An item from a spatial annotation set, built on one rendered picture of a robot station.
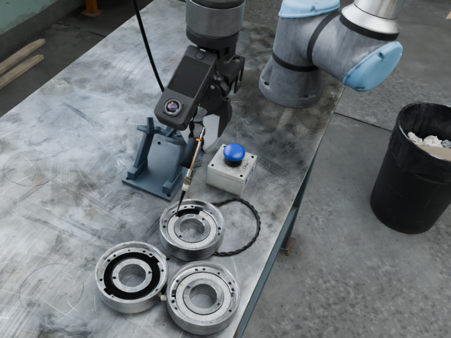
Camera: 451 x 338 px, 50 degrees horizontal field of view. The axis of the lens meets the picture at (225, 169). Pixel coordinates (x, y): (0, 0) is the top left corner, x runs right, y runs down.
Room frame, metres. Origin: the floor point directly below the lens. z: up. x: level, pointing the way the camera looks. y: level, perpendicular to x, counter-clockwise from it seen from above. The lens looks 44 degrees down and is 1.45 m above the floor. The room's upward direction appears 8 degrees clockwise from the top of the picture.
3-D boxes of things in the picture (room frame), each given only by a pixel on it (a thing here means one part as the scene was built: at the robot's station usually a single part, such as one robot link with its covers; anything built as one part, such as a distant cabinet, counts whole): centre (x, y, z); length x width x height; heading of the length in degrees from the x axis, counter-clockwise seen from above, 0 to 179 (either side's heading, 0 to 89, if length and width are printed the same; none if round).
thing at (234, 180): (0.64, -0.01, 0.82); 0.08 x 0.07 x 0.05; 162
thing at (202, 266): (0.37, 0.01, 0.82); 0.10 x 0.10 x 0.04
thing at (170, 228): (0.49, 0.04, 0.82); 0.08 x 0.08 x 0.02
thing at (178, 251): (0.49, 0.04, 0.82); 0.10 x 0.10 x 0.04
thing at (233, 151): (0.64, -0.01, 0.85); 0.04 x 0.04 x 0.05
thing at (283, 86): (0.96, -0.12, 0.85); 0.15 x 0.15 x 0.10
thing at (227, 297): (0.37, 0.01, 0.82); 0.08 x 0.08 x 0.02
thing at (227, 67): (0.60, 0.04, 1.07); 0.09 x 0.08 x 0.12; 161
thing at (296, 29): (0.96, -0.13, 0.97); 0.13 x 0.12 x 0.14; 47
